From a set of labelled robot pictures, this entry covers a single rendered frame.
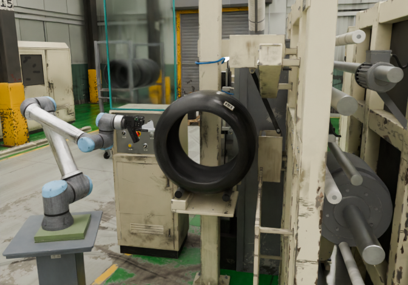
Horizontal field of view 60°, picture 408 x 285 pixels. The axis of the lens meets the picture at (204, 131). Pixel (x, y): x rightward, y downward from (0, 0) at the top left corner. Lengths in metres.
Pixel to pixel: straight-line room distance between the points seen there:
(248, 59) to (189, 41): 10.33
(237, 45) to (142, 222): 1.92
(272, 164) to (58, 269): 1.49
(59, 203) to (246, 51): 1.47
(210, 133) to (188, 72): 9.68
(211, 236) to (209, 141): 0.69
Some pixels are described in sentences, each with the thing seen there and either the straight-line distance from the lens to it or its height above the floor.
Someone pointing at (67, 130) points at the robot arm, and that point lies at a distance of 2.23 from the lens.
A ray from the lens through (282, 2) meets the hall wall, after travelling 11.13.
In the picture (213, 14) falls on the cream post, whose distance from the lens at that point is 2.27.
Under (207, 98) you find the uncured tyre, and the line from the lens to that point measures 1.92.
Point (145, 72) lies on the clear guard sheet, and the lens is 2.78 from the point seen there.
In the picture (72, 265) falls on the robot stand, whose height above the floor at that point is 0.41.
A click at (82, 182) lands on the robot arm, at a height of 0.87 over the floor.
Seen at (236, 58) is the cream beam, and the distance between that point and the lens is 1.62.
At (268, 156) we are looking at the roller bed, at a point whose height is 1.07.
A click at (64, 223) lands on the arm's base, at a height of 0.67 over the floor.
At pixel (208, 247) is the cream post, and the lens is 2.63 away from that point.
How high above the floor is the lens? 1.70
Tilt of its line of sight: 12 degrees down
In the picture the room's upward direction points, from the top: straight up
